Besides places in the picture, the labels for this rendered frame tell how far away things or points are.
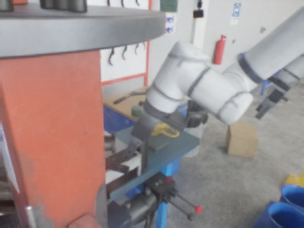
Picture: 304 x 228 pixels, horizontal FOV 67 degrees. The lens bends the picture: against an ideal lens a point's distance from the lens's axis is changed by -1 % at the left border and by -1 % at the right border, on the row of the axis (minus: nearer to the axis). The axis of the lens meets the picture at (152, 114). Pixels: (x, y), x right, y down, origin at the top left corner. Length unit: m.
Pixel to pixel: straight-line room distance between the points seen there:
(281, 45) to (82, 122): 0.48
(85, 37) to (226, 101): 0.37
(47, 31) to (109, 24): 0.06
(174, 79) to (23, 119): 0.36
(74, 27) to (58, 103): 0.09
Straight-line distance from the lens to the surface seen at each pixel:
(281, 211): 2.39
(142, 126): 0.58
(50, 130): 0.28
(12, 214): 0.53
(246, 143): 3.33
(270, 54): 0.62
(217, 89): 0.52
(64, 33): 0.21
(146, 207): 1.15
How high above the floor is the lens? 1.83
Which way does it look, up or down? 26 degrees down
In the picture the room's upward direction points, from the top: 3 degrees clockwise
